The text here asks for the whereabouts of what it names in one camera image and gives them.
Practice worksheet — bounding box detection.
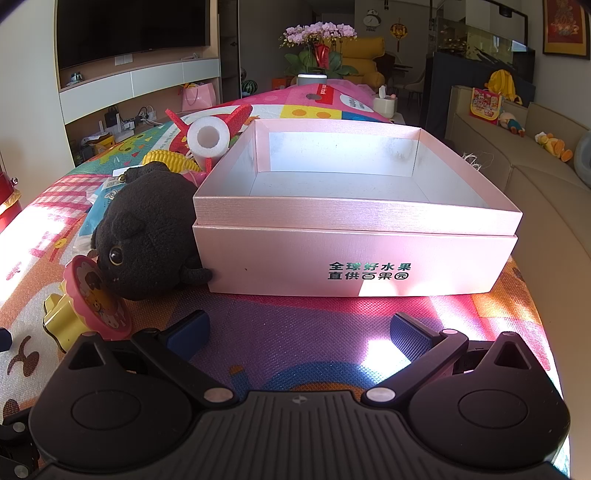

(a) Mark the colourful gift bag on sofa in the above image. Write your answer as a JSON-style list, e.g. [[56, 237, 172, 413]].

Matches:
[[469, 88, 503, 125]]

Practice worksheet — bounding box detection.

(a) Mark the glass fish tank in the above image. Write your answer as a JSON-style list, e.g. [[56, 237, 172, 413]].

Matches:
[[430, 0, 535, 82]]

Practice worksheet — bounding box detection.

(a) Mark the yellow backpack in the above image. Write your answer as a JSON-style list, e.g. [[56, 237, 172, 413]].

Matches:
[[485, 69, 523, 105]]

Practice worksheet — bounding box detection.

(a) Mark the beige sofa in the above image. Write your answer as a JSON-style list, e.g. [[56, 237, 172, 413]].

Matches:
[[444, 85, 591, 370]]

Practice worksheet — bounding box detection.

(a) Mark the colourful cartoon play mat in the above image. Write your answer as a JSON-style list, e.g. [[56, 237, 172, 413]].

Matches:
[[0, 79, 570, 476]]

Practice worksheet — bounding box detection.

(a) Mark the red framed wall picture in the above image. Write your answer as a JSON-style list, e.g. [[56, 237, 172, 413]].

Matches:
[[543, 0, 590, 60]]

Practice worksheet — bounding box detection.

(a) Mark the pink gift bag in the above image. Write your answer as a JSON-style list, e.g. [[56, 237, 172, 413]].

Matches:
[[181, 83, 217, 111]]

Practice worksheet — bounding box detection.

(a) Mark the black flat screen television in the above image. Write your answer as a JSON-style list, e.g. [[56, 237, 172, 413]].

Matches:
[[56, 0, 211, 69]]

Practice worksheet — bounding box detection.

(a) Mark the small doll plush on sofa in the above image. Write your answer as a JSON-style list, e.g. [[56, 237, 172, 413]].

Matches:
[[498, 112, 525, 137]]

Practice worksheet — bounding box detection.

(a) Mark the blue and white tissue pack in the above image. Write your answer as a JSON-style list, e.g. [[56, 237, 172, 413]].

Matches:
[[73, 177, 124, 255]]

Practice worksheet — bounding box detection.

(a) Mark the white tv cabinet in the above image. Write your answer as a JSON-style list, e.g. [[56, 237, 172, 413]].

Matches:
[[55, 45, 223, 167]]

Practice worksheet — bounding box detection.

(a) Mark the yellow duck plush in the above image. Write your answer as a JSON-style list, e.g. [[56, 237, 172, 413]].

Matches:
[[535, 132, 573, 163]]

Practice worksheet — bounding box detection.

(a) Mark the white tissue holder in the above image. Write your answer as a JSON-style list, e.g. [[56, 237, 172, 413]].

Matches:
[[373, 85, 398, 119]]

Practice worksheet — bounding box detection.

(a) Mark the yellow stuffed bear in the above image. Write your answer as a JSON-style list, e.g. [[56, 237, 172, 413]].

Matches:
[[338, 37, 386, 91]]

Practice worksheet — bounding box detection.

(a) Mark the yellow plastic corn toy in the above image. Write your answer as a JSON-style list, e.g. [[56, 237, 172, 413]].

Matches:
[[141, 150, 200, 173]]

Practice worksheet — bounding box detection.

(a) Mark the white wall clock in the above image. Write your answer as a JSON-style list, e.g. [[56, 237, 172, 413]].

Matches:
[[363, 9, 382, 32]]

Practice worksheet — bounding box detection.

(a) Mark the pink and yellow toy clock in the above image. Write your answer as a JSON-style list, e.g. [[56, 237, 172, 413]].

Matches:
[[43, 255, 132, 352]]

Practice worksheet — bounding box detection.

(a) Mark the pink orchid flower pot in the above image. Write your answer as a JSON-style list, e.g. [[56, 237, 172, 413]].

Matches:
[[280, 22, 358, 79]]

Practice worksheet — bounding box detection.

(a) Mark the black plush cat toy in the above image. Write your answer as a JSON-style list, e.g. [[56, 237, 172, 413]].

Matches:
[[90, 162, 212, 301]]

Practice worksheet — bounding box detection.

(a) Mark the pink cardboard gift box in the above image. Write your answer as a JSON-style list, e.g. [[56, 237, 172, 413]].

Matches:
[[193, 119, 522, 297]]

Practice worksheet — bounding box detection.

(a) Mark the red and white foam rocket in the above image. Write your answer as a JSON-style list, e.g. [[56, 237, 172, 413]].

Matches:
[[165, 104, 252, 173]]

